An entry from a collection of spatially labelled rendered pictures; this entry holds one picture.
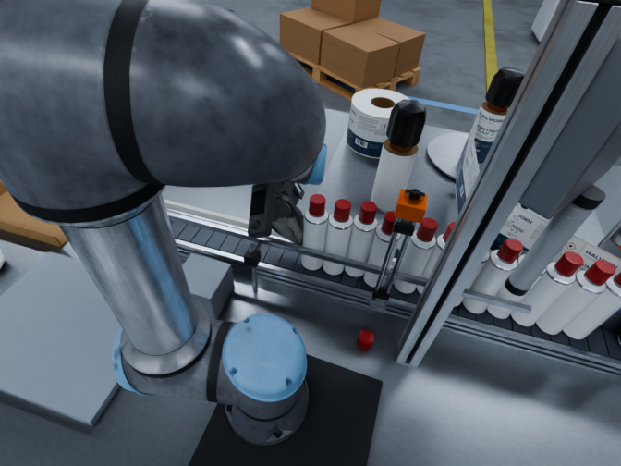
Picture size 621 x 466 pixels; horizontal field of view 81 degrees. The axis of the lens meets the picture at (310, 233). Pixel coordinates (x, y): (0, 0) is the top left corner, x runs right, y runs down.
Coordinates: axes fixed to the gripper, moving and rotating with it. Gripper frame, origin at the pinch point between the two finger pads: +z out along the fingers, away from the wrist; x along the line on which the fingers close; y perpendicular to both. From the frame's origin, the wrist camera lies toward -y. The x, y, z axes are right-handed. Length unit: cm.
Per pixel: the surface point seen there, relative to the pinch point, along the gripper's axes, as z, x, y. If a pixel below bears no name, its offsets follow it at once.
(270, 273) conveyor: 3.9, 8.5, -4.9
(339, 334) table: 16.2, -7.1, -13.8
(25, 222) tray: -28, 70, -9
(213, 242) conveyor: -5.9, 21.4, -2.1
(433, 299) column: 2.1, -31.1, -16.3
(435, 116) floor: 104, 8, 267
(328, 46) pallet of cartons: 19, 84, 290
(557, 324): 29, -49, -3
